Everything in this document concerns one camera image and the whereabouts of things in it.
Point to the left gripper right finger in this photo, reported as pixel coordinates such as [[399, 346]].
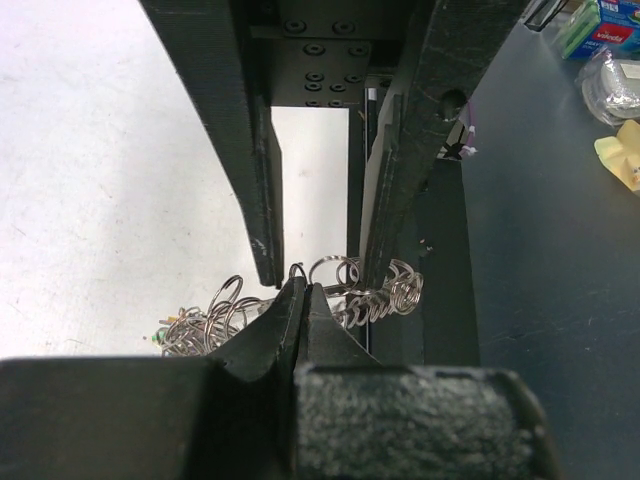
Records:
[[358, 419]]

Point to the grey cloth pack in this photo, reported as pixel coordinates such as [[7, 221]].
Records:
[[609, 85]]

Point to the sponge pack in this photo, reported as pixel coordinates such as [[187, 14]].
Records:
[[600, 24]]

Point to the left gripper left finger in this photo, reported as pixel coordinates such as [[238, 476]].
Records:
[[222, 416]]

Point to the metal disc keyring holder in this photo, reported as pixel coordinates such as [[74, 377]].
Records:
[[334, 291]]

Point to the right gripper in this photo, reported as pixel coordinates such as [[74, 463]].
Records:
[[237, 59]]

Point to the yellow plastic bag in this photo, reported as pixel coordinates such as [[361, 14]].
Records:
[[619, 155]]

